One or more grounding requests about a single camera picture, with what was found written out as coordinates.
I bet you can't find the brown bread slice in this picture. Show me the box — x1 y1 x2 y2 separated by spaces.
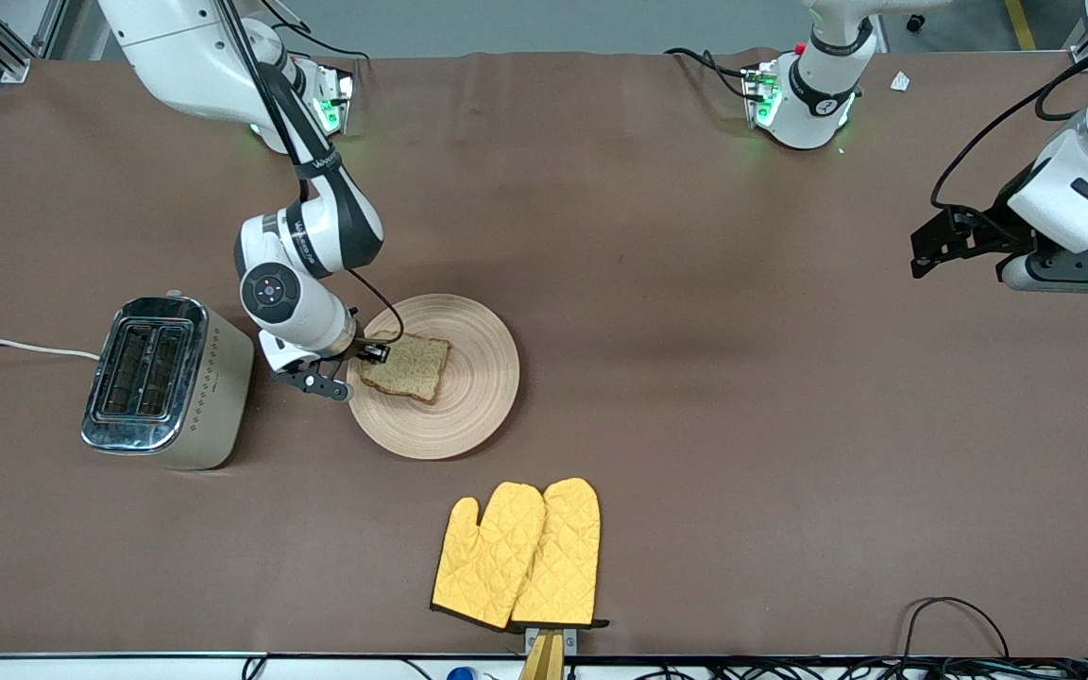
358 332 451 405

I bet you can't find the aluminium profile frame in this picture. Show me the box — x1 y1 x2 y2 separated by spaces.
0 0 68 84

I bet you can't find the yellow quilted oven mitt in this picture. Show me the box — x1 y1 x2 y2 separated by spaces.
511 477 611 631
430 483 547 631

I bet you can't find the grey metal bracket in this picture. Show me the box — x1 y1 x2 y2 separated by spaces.
523 626 579 655

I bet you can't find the black right base cable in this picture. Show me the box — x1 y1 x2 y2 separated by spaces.
265 0 371 63

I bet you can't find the black cable bundle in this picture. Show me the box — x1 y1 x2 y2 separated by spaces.
634 656 1088 680

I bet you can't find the brown table cover cloth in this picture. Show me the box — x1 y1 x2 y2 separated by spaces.
0 47 1088 658

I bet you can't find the black base cable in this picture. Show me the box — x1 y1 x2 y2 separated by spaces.
665 47 755 100
265 0 371 63

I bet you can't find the black looped cable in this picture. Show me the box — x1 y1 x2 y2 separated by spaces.
901 596 1012 662

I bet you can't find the black left base cable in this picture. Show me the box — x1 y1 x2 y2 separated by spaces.
665 47 755 100

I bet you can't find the round light wooden plate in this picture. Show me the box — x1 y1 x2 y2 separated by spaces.
346 294 521 461

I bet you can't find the chrome and cream toaster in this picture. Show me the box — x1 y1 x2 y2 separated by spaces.
81 291 255 471

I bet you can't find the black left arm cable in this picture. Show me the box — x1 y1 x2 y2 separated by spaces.
928 52 1088 213

